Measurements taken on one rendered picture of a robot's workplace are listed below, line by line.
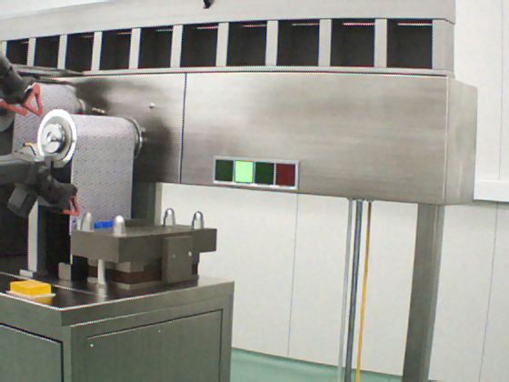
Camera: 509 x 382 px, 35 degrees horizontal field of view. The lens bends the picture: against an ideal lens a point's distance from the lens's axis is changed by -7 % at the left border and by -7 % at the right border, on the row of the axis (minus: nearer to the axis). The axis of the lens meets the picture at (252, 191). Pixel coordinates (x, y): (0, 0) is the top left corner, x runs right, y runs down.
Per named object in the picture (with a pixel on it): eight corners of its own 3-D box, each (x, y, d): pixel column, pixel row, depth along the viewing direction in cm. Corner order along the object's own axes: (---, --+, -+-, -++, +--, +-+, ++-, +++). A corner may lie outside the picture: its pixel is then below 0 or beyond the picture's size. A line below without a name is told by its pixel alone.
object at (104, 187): (69, 235, 208) (72, 160, 207) (128, 230, 228) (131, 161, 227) (71, 235, 208) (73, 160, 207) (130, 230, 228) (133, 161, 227)
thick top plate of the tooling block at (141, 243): (70, 254, 203) (70, 229, 203) (168, 245, 237) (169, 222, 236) (118, 263, 194) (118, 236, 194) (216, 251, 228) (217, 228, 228)
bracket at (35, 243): (18, 274, 209) (21, 155, 207) (35, 272, 214) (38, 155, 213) (31, 276, 206) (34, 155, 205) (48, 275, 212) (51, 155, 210)
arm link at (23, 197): (46, 165, 188) (17, 150, 189) (23, 208, 184) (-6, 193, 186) (57, 183, 199) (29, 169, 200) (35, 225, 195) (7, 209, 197)
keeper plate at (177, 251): (161, 282, 209) (162, 237, 208) (184, 278, 217) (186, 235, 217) (169, 283, 207) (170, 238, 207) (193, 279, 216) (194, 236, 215)
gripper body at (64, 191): (68, 211, 200) (51, 196, 194) (41, 207, 205) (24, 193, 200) (78, 187, 202) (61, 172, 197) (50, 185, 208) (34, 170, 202)
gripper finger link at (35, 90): (40, 125, 194) (20, 98, 188) (21, 125, 198) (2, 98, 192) (54, 104, 198) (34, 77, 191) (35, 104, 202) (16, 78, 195)
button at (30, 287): (10, 292, 182) (10, 282, 182) (31, 289, 188) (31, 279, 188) (30, 297, 179) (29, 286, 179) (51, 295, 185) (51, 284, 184)
